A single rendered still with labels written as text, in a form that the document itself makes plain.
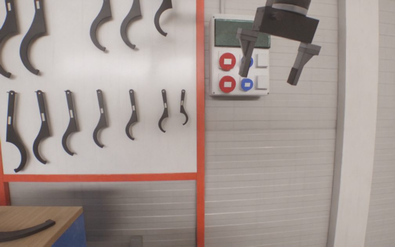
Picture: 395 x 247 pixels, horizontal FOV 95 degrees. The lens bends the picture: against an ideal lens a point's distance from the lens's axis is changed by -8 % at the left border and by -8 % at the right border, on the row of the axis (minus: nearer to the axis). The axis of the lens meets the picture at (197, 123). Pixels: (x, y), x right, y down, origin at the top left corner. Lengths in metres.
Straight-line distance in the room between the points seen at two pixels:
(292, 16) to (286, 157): 1.28
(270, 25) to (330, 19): 1.48
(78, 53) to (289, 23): 1.34
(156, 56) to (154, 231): 1.26
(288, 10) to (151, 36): 1.10
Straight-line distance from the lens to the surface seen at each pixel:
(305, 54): 0.53
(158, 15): 1.39
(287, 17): 0.49
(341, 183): 1.89
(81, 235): 0.98
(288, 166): 1.67
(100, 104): 1.41
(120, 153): 1.45
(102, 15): 1.53
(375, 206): 2.34
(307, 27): 0.51
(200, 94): 1.35
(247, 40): 0.46
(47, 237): 0.80
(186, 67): 1.38
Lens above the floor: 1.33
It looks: 4 degrees down
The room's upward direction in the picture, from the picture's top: straight up
